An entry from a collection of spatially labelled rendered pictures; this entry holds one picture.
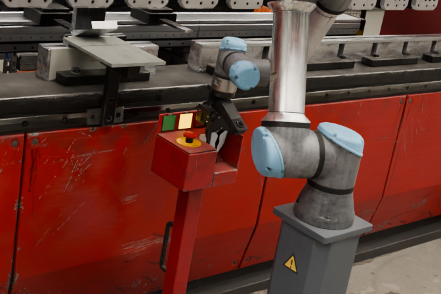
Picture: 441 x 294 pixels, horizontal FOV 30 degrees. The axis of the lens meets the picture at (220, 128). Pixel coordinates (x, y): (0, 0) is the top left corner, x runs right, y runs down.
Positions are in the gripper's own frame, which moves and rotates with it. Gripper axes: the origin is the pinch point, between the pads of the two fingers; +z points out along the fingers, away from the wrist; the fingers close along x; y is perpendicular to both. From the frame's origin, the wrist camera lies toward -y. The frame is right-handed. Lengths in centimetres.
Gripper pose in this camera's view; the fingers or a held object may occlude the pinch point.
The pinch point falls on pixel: (212, 154)
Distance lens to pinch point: 243.9
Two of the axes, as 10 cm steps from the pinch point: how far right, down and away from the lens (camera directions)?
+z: -2.2, 9.0, 3.8
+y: -6.3, -4.2, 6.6
